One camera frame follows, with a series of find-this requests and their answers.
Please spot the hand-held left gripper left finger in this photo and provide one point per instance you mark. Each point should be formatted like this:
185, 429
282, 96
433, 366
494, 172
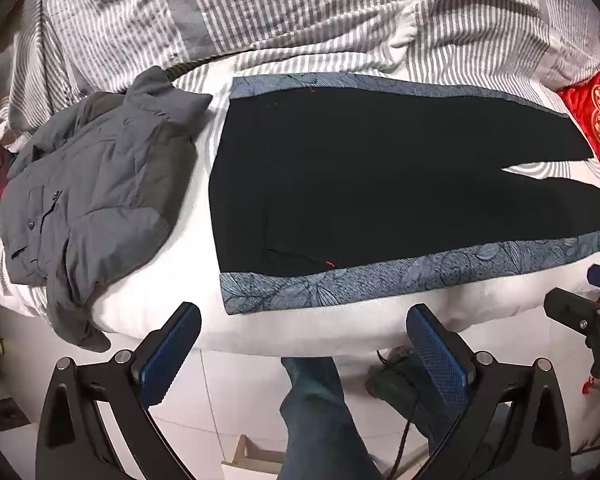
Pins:
172, 355

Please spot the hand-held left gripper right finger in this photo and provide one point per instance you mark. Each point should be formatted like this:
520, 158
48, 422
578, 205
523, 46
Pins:
437, 360

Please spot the black pants with blue trim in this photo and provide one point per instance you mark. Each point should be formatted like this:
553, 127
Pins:
380, 185

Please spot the dark green shoe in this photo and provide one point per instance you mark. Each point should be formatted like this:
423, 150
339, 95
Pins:
392, 385

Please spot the white striped bed sheet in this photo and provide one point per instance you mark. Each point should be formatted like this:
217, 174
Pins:
290, 330

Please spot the person's leg in jeans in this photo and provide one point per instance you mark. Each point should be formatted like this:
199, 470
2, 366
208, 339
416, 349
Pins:
320, 410

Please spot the cardboard box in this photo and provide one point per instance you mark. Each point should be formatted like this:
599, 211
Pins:
252, 455

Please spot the grey button shirt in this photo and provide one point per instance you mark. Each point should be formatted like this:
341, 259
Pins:
95, 195

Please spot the grey striped duvet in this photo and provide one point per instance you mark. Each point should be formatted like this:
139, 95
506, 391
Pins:
280, 5

